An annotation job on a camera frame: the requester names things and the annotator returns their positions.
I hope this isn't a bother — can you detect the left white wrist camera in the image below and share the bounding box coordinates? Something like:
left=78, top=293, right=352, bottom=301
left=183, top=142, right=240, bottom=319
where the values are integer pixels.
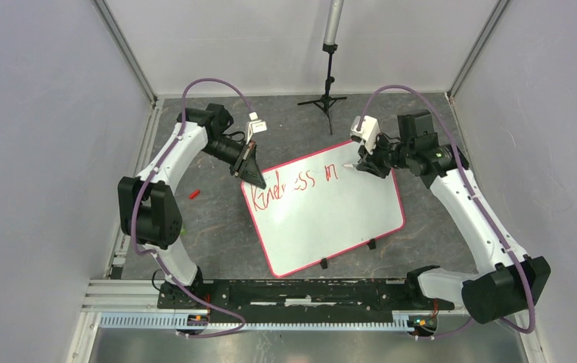
left=245, top=112, right=268, bottom=143

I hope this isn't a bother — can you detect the white slotted cable duct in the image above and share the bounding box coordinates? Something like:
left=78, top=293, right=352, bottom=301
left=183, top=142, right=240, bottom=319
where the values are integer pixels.
left=98, top=312, right=437, bottom=333

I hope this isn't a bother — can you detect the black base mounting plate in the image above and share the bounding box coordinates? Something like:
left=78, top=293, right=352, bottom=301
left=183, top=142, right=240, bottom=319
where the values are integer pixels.
left=156, top=278, right=454, bottom=325

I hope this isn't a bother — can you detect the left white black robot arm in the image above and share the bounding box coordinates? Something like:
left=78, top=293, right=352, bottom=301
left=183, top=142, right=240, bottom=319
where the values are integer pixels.
left=117, top=104, right=267, bottom=309

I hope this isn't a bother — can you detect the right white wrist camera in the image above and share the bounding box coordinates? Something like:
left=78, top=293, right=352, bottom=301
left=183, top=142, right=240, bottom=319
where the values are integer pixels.
left=349, top=116, right=380, bottom=154

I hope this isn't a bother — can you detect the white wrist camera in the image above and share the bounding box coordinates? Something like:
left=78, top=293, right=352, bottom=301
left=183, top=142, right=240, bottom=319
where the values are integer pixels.
left=245, top=112, right=268, bottom=143
left=349, top=116, right=380, bottom=154

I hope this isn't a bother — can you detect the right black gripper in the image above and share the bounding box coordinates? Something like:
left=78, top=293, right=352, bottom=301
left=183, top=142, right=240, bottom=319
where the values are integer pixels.
left=357, top=132, right=414, bottom=179

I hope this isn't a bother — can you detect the red marker cap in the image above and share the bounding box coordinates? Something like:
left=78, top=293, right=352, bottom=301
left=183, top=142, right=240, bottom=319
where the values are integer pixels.
left=188, top=189, right=200, bottom=200

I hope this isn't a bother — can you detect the black tripod camera stand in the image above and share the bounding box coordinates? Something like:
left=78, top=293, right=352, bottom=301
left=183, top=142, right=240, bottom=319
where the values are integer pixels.
left=296, top=0, right=347, bottom=135

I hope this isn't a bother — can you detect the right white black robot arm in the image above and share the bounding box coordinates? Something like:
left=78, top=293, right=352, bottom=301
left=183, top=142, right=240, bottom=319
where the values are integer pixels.
left=350, top=111, right=551, bottom=332

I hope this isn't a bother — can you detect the pink-framed whiteboard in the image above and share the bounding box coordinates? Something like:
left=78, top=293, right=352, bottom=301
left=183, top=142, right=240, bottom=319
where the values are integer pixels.
left=240, top=141, right=405, bottom=278

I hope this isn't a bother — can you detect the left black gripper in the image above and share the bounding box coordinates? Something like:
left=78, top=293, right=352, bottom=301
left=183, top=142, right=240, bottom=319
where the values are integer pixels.
left=201, top=137, right=265, bottom=190

